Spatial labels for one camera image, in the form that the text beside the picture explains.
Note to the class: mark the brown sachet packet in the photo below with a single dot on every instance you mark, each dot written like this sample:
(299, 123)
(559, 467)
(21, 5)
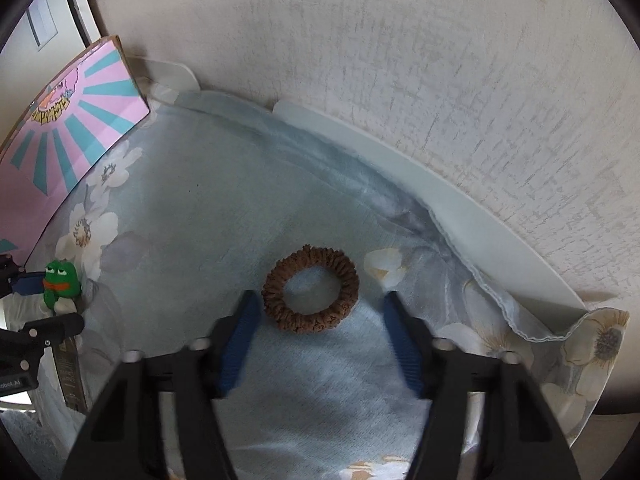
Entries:
(67, 368)

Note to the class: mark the green frog toy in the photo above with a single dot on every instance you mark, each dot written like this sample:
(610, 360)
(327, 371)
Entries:
(61, 287)

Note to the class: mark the pink teal cardboard box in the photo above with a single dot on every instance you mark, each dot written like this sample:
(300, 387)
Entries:
(73, 122)

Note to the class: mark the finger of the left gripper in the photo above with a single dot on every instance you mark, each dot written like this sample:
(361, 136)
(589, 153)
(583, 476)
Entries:
(14, 279)
(39, 334)

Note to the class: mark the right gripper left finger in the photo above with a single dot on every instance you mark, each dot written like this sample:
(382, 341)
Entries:
(122, 437)

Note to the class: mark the brown hair scrunchie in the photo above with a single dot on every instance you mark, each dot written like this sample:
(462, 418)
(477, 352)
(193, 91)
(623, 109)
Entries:
(311, 291)

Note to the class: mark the white tray under cloth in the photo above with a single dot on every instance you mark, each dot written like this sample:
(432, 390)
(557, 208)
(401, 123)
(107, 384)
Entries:
(228, 187)

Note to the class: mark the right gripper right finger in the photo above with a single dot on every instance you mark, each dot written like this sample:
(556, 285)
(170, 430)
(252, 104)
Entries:
(519, 437)

